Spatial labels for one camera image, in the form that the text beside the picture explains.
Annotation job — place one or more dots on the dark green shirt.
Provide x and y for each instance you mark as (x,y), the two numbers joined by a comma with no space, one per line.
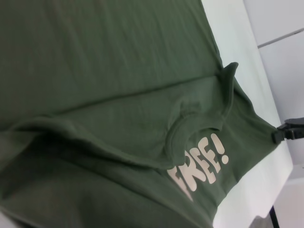
(107,107)

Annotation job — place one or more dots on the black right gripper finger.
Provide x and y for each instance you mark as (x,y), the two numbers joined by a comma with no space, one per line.
(293,123)
(281,136)

